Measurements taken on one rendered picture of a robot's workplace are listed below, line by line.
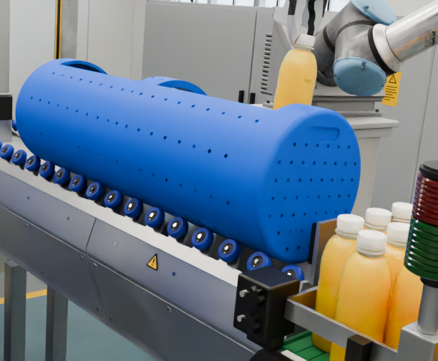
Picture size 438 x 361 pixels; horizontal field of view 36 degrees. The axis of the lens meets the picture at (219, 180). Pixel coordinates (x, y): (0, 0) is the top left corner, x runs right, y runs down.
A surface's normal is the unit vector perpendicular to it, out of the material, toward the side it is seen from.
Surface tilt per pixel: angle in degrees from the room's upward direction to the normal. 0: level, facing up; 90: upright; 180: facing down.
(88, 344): 0
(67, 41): 90
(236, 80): 90
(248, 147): 58
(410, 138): 90
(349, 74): 136
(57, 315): 90
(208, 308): 70
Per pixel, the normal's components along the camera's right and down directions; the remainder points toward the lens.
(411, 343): -0.73, 0.10
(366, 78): -0.25, 0.83
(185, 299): -0.66, -0.23
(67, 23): 0.68, 0.23
